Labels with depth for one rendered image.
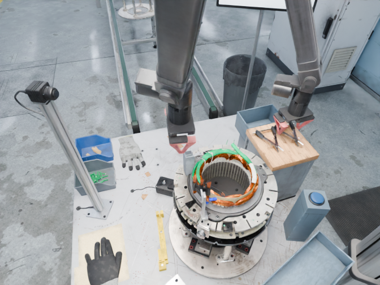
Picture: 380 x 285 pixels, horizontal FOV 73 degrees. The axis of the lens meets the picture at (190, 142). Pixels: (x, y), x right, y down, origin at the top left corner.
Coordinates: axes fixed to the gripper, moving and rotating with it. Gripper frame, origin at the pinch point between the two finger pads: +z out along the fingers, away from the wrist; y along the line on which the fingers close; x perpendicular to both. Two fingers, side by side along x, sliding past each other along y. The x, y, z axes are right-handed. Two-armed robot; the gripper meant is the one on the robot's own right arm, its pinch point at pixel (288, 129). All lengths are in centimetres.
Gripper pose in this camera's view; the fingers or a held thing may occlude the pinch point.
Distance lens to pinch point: 103.6
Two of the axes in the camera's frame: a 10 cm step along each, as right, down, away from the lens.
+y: -9.5, 2.5, -2.0
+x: 3.2, 7.1, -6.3
